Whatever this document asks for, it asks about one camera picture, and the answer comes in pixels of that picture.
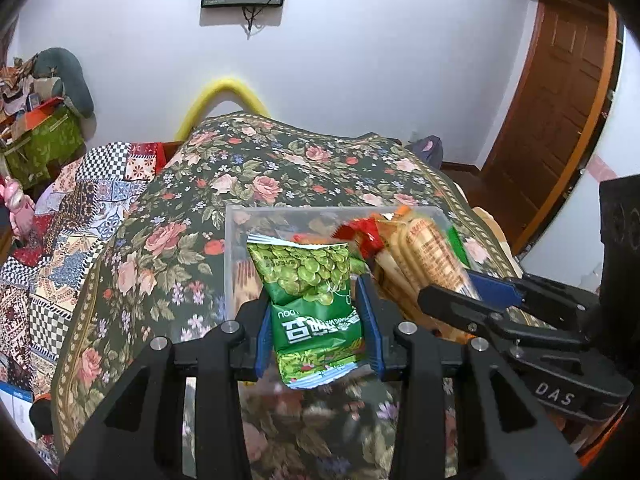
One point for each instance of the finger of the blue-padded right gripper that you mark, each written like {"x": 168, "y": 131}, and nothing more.
{"x": 515, "y": 292}
{"x": 476, "y": 318}

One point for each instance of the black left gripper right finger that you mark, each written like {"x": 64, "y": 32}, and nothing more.
{"x": 503, "y": 432}

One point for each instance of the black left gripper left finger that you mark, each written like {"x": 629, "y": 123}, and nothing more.
{"x": 136, "y": 430}

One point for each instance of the barcode biscuit pack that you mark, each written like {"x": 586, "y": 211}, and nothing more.
{"x": 429, "y": 256}

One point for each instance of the green pea snack bag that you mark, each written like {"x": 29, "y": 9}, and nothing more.
{"x": 315, "y": 343}

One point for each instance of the clear plastic storage box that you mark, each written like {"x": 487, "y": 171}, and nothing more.
{"x": 292, "y": 248}

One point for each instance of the tan cake pack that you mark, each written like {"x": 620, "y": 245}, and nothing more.
{"x": 402, "y": 266}

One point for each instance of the red snack bag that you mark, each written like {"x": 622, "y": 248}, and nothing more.
{"x": 363, "y": 233}

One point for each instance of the floral bedspread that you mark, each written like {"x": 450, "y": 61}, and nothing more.
{"x": 162, "y": 274}

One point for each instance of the grey backpack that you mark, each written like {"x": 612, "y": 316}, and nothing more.
{"x": 429, "y": 150}

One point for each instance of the brown wooden door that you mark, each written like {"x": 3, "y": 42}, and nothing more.
{"x": 555, "y": 113}

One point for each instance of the patchwork quilt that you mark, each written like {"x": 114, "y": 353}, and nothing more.
{"x": 41, "y": 280}

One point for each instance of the pink plush toy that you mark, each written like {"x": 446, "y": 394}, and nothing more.
{"x": 20, "y": 206}

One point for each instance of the green patterned bag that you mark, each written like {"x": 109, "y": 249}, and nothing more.
{"x": 57, "y": 139}

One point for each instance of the grey cushion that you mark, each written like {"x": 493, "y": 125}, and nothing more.
{"x": 62, "y": 64}

